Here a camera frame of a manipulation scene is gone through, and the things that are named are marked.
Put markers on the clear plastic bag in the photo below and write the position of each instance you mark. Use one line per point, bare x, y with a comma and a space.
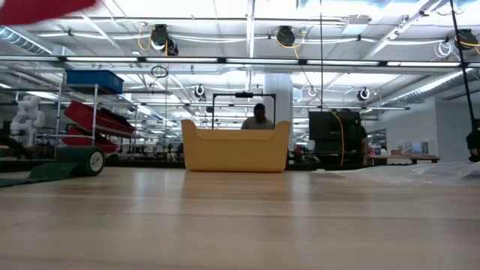
412, 173

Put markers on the thin black vertical pole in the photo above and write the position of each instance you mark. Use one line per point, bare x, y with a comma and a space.
321, 56

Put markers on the black monitor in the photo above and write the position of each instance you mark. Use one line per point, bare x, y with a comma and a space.
330, 131

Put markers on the red storage bin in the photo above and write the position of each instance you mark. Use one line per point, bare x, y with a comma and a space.
78, 139
86, 114

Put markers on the white ceiling box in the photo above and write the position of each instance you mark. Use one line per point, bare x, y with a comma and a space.
356, 24

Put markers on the metal shelf rack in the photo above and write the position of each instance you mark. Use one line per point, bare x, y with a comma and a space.
95, 97

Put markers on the blue storage bin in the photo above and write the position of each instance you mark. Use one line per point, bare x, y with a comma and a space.
93, 80

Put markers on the silver air duct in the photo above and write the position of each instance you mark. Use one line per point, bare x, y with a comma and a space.
431, 87
22, 39

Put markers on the yellow plastic bin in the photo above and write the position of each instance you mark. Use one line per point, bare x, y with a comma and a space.
236, 150

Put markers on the person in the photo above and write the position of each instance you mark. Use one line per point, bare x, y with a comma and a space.
258, 120

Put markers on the suspended light rail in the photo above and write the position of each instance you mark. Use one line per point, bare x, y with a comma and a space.
262, 61

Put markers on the wooden background table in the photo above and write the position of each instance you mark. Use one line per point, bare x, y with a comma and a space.
401, 157

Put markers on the black camera gantry frame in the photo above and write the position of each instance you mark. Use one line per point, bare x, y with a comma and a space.
243, 95

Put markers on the green elastic bandage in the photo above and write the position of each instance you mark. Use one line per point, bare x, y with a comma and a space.
78, 159

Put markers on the white robot figure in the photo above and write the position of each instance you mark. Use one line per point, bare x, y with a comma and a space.
26, 120

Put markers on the red elastic bandage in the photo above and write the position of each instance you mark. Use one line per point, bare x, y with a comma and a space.
37, 11

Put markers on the thin black slanted pole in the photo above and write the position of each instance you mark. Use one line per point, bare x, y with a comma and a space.
463, 71

